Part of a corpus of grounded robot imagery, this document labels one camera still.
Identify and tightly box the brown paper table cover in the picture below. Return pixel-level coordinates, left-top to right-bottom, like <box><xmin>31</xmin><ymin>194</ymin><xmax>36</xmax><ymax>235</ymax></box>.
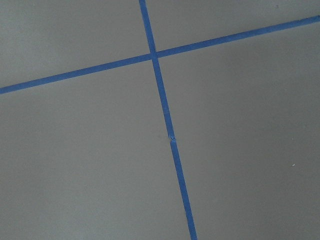
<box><xmin>0</xmin><ymin>0</ymin><xmax>320</xmax><ymax>240</ymax></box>

